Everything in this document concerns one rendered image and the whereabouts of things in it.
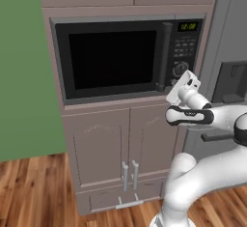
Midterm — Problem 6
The silver lower cupboard handle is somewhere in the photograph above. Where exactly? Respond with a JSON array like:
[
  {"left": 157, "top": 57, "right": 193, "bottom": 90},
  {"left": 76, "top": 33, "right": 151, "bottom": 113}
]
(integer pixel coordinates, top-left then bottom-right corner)
[
  {"left": 130, "top": 159, "right": 140, "bottom": 190},
  {"left": 121, "top": 160, "right": 130, "bottom": 192}
]

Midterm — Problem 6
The black microwave oven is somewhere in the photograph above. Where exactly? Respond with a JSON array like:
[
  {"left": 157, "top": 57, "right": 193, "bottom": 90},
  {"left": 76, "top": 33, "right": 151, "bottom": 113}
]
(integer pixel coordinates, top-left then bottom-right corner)
[{"left": 49, "top": 14, "right": 206, "bottom": 106}]

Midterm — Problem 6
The grey fridge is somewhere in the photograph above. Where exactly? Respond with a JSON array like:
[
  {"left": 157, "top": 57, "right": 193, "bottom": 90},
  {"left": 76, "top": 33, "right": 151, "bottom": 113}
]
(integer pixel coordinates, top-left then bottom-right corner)
[{"left": 182, "top": 0, "right": 247, "bottom": 155}]

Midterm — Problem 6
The silver drawer handle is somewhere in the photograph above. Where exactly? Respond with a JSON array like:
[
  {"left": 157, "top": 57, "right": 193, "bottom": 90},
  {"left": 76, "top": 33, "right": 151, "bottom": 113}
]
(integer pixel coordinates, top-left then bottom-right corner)
[{"left": 114, "top": 193, "right": 145, "bottom": 211}]

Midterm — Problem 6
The taupe lower cupboard door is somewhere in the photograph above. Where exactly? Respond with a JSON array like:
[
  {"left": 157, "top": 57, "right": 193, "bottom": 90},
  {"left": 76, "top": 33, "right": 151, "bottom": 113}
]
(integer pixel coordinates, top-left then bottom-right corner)
[
  {"left": 62, "top": 107, "right": 131, "bottom": 189},
  {"left": 128, "top": 102, "right": 180, "bottom": 181}
]

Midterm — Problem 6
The taupe drawer front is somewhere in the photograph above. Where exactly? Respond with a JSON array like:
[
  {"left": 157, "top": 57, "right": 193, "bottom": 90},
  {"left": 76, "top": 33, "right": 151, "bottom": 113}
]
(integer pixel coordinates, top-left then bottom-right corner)
[{"left": 75, "top": 177, "right": 166, "bottom": 216}]

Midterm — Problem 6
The black microwave door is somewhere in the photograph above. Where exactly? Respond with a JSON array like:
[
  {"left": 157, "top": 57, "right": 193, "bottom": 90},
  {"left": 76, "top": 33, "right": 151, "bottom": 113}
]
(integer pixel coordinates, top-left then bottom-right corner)
[{"left": 54, "top": 21, "right": 175, "bottom": 100}]

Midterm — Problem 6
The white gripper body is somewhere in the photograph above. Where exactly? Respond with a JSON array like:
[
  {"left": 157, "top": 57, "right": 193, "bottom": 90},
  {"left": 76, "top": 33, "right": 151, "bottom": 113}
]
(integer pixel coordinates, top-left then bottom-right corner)
[{"left": 165, "top": 70, "right": 196, "bottom": 106}]

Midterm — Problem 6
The taupe tall cabinet frame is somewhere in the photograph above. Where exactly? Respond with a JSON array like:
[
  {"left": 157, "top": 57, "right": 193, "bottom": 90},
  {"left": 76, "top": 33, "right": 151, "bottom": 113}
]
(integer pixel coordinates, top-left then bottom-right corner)
[{"left": 38, "top": 0, "right": 223, "bottom": 217}]

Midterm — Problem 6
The black microwave door handle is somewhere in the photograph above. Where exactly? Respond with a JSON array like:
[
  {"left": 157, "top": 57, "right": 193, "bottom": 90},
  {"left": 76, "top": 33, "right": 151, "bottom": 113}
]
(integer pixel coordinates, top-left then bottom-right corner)
[{"left": 156, "top": 21, "right": 175, "bottom": 93}]

